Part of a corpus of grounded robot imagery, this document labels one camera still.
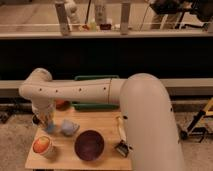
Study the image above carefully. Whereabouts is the green plastic tray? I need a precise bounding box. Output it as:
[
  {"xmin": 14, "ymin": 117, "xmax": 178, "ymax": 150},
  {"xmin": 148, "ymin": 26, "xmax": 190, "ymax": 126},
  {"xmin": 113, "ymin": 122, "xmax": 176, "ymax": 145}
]
[{"xmin": 72, "ymin": 75, "xmax": 119, "ymax": 110}]

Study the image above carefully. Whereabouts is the small metal cup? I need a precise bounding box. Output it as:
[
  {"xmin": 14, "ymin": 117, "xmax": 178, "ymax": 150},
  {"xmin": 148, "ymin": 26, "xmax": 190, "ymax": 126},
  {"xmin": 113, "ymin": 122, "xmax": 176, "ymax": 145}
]
[{"xmin": 32, "ymin": 115, "xmax": 40, "ymax": 125}]

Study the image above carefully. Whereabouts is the purple bowl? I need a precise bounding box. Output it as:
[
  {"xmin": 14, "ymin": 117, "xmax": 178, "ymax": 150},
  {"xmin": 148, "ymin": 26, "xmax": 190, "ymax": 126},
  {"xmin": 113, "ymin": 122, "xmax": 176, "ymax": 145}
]
[{"xmin": 74, "ymin": 130, "xmax": 105, "ymax": 161}]

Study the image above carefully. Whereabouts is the black camera tripod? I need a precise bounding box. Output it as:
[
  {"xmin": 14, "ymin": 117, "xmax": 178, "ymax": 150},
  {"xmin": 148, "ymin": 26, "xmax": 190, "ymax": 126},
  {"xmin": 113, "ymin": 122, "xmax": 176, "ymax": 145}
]
[{"xmin": 179, "ymin": 97, "xmax": 213, "ymax": 141}]

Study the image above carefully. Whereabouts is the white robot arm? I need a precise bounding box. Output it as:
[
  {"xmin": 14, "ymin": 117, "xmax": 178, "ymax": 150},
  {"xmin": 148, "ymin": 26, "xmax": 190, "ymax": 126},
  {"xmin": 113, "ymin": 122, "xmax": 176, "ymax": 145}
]
[{"xmin": 19, "ymin": 68, "xmax": 185, "ymax": 171}]

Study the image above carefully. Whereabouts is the orange bowl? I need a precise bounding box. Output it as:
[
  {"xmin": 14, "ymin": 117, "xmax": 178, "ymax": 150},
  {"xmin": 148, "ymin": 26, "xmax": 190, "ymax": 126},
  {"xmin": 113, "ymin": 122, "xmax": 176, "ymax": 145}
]
[{"xmin": 56, "ymin": 100, "xmax": 70, "ymax": 111}]

